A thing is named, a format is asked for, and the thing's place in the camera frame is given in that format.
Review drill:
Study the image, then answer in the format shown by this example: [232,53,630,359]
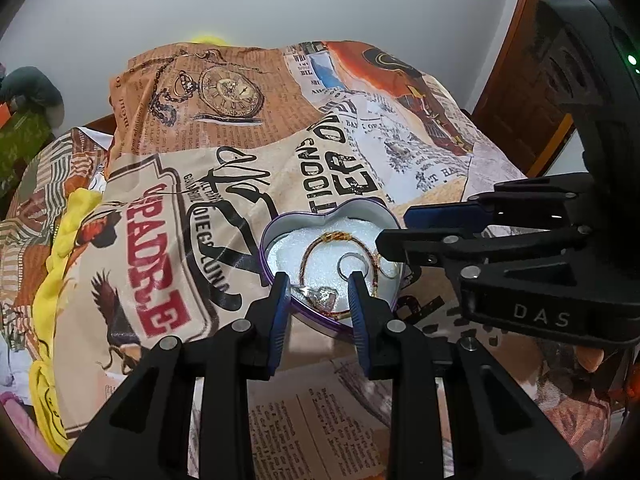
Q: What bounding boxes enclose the silver ring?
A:
[336,252,369,281]

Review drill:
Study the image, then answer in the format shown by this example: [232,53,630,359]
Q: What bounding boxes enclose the red gold braided bracelet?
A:
[297,231,396,319]

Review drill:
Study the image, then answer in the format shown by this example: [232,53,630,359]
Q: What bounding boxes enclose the yellow blanket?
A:
[28,188,102,455]

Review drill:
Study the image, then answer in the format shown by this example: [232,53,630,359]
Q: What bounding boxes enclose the purple heart-shaped tin box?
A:
[259,198,407,339]

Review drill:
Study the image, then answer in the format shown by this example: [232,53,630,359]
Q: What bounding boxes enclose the brown wooden door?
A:
[472,0,573,177]

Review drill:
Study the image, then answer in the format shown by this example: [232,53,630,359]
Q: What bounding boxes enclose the newspaper print bed quilt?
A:
[0,39,626,480]

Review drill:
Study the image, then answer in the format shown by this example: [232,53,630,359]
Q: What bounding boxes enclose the yellow pillow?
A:
[191,35,229,47]

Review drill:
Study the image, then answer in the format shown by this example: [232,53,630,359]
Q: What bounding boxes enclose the green patterned bag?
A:
[0,108,53,196]

